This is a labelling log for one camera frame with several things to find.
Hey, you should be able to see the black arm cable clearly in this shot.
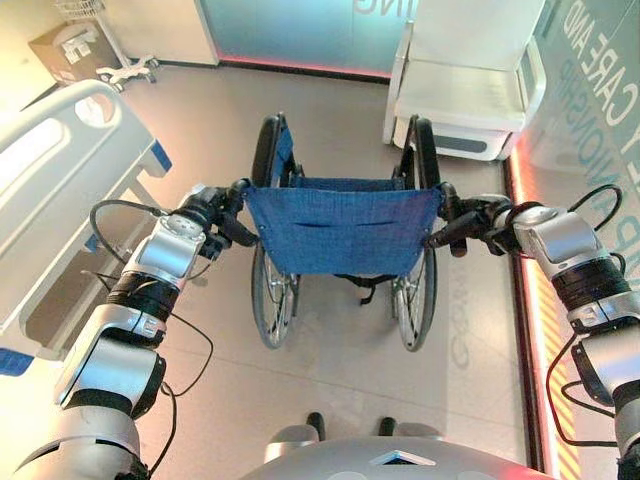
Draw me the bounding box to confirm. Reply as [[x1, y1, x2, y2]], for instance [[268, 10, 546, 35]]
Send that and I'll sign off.
[[88, 199, 215, 476], [519, 183, 624, 446]]

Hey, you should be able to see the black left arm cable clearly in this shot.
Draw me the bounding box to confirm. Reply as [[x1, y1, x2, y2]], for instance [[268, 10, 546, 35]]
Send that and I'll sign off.
[[88, 199, 215, 476]]

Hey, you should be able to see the blue fabric wheelchair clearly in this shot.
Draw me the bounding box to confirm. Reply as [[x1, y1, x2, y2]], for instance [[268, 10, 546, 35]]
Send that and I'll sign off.
[[241, 112, 454, 353]]

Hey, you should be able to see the white wheeled stand base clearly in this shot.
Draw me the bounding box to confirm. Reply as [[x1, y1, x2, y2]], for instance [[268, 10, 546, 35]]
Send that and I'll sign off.
[[95, 55, 160, 92]]

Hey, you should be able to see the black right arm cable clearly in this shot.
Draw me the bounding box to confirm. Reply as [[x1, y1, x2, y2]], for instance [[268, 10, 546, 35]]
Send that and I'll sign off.
[[519, 183, 624, 446]]

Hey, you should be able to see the silver robot torso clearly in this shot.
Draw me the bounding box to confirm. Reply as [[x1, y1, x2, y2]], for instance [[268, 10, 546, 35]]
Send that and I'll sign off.
[[238, 422, 546, 480]]

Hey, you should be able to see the brown cardboard box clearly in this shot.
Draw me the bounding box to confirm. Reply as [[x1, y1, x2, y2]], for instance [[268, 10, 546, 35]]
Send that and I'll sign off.
[[27, 22, 123, 86]]

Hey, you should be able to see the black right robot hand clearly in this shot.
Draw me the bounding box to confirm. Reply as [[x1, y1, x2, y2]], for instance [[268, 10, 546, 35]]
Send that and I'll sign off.
[[425, 182, 517, 258]]

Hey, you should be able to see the black left robot foot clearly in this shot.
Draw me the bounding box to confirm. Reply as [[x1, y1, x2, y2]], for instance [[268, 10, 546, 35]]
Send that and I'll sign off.
[[305, 411, 326, 441]]

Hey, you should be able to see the white bedside cabinet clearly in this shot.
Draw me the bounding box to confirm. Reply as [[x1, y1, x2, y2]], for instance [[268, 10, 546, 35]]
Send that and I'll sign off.
[[382, 0, 547, 162]]

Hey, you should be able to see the white hospital bed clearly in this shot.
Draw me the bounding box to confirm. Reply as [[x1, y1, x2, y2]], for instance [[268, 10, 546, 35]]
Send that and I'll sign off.
[[0, 79, 174, 377]]

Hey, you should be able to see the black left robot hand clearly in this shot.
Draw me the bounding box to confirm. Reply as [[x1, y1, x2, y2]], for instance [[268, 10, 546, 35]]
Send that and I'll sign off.
[[180, 180, 257, 260]]

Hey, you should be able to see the white wire basket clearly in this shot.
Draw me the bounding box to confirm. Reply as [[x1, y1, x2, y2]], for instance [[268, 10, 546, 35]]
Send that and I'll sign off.
[[51, 0, 107, 21]]

